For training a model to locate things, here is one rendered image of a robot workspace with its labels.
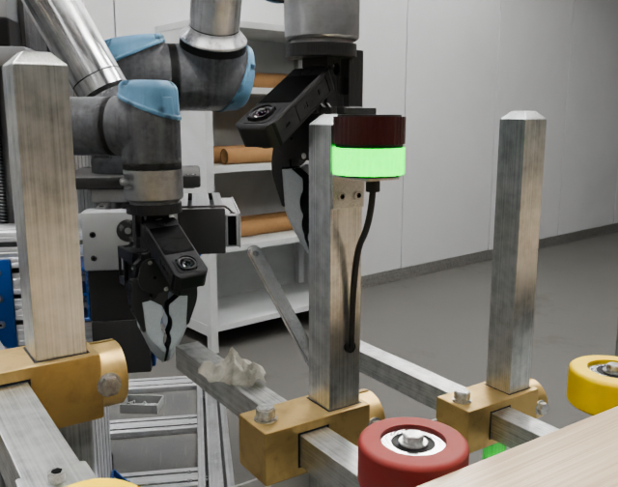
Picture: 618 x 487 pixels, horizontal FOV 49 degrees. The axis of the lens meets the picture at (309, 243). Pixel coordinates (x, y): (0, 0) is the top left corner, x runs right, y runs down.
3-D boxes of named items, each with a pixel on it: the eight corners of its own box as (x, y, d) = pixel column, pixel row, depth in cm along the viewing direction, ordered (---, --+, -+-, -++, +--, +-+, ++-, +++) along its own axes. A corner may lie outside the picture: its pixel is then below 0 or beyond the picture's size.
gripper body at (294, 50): (378, 163, 72) (379, 46, 70) (331, 169, 66) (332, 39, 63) (319, 160, 77) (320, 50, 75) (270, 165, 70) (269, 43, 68)
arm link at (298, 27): (331, -11, 62) (263, -2, 67) (331, 42, 63) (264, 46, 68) (374, 0, 68) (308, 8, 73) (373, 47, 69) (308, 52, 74)
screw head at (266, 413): (249, 417, 61) (249, 405, 61) (269, 412, 62) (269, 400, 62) (261, 426, 60) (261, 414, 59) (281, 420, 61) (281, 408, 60)
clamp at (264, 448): (238, 463, 63) (238, 413, 62) (354, 427, 70) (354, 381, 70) (268, 491, 59) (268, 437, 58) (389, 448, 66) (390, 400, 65)
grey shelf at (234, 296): (167, 331, 360) (154, 26, 330) (299, 301, 416) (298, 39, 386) (211, 355, 326) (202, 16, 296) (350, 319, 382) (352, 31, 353)
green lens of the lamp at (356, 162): (319, 172, 58) (319, 146, 57) (374, 169, 61) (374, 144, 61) (362, 178, 53) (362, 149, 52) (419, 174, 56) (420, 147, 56)
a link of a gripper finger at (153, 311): (152, 351, 95) (149, 286, 93) (168, 363, 90) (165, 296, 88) (129, 355, 93) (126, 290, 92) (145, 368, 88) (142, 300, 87)
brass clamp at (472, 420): (431, 435, 78) (432, 393, 77) (510, 408, 85) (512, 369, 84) (470, 457, 73) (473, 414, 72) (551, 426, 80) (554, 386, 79)
